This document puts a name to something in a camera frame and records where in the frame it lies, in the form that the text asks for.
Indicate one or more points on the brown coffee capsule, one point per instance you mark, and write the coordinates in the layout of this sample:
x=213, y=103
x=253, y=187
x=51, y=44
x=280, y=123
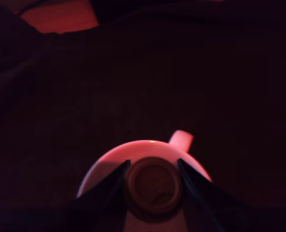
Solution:
x=153, y=186

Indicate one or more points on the dark table cloth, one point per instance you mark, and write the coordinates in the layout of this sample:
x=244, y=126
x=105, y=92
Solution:
x=157, y=84

